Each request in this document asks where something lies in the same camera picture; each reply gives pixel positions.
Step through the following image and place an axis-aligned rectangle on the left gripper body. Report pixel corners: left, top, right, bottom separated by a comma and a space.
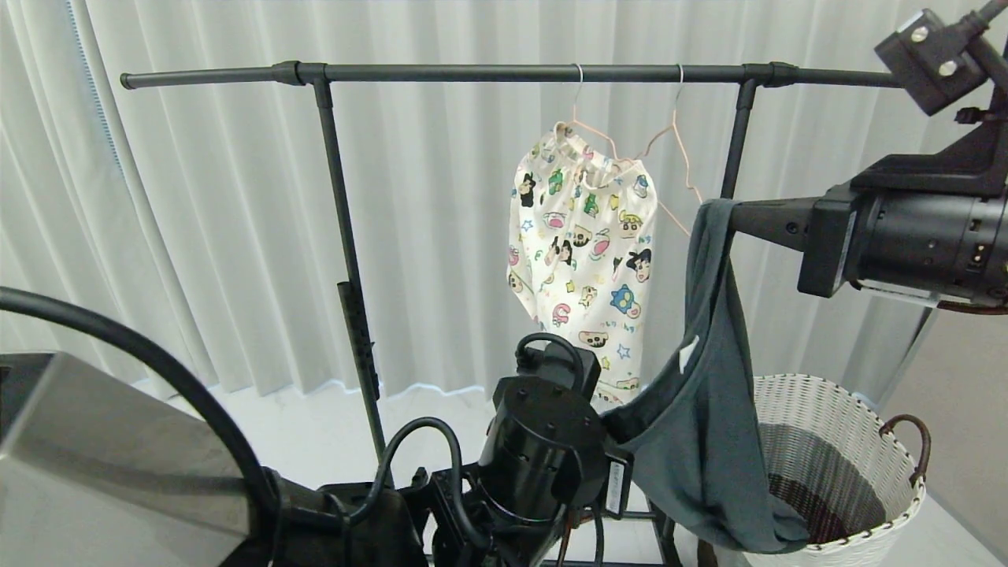
579, 441, 636, 522

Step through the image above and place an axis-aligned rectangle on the white curtain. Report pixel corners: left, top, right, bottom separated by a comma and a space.
0, 0, 1008, 402

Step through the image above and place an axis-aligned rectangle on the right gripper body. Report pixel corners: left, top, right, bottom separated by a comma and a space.
797, 185, 1008, 309

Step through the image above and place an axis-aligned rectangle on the pink clothes hanger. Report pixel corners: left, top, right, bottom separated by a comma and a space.
551, 63, 631, 170
636, 65, 706, 237

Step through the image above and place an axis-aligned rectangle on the black clothes rack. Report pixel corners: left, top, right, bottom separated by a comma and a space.
120, 61, 902, 567

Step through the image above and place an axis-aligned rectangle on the dark grey garment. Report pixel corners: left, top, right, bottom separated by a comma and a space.
602, 198, 810, 554

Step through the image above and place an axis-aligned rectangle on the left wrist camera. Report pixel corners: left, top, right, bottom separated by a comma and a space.
514, 331, 603, 395

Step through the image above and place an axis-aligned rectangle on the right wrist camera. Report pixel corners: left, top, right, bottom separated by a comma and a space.
849, 0, 1008, 198

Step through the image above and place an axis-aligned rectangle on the black cable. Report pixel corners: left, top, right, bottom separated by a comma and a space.
0, 286, 280, 521
346, 416, 493, 552

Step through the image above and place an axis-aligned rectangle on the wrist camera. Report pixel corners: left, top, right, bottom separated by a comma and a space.
849, 0, 1008, 198
514, 331, 603, 395

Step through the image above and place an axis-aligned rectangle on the cream printed garment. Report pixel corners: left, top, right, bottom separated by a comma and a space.
508, 122, 658, 410

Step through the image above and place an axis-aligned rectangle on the white laundry basket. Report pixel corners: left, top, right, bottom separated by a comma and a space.
740, 374, 932, 567

